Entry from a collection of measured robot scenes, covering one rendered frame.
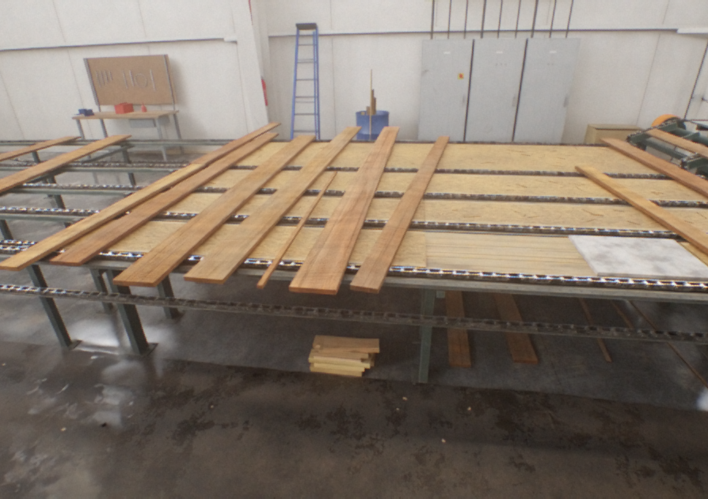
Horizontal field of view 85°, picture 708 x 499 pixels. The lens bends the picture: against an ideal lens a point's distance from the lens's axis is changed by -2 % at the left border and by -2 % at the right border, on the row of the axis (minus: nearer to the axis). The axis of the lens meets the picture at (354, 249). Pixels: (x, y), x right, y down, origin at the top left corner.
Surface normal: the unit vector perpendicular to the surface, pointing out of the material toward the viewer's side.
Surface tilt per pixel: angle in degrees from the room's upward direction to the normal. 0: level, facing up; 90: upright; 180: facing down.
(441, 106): 90
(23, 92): 88
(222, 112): 90
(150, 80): 90
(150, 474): 0
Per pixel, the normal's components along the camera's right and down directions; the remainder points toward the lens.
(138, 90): -0.14, 0.45
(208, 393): -0.02, -0.89
